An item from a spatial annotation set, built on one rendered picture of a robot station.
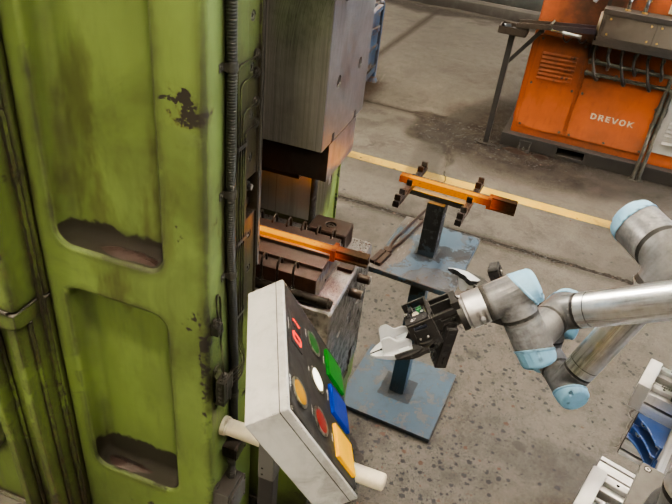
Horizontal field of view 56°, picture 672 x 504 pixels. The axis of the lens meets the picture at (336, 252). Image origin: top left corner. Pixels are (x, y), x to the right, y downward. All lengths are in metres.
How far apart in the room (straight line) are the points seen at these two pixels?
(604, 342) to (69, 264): 1.24
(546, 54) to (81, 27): 4.03
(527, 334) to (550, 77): 3.87
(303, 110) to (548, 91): 3.81
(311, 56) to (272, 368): 0.63
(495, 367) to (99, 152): 2.09
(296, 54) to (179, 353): 0.73
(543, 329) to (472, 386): 1.58
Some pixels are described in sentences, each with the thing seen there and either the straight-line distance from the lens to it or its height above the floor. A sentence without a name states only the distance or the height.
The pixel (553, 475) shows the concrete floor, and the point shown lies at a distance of 2.68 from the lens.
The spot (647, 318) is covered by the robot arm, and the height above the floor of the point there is 1.26.
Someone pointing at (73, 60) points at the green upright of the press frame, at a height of 1.53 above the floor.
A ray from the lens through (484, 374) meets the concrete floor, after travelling 2.94.
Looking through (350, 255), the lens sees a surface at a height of 1.01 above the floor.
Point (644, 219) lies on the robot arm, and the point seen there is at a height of 1.29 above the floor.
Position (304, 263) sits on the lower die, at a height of 0.99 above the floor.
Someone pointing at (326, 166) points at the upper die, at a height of 1.31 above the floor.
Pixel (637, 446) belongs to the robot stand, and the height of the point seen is 0.60.
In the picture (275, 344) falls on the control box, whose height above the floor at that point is 1.19.
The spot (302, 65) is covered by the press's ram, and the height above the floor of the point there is 1.55.
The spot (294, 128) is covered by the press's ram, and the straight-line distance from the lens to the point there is 1.40.
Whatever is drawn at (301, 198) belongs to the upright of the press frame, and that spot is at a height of 1.00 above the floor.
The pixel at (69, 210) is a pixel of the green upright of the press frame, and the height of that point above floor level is 1.19.
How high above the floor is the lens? 1.97
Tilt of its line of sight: 34 degrees down
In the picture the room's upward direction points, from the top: 7 degrees clockwise
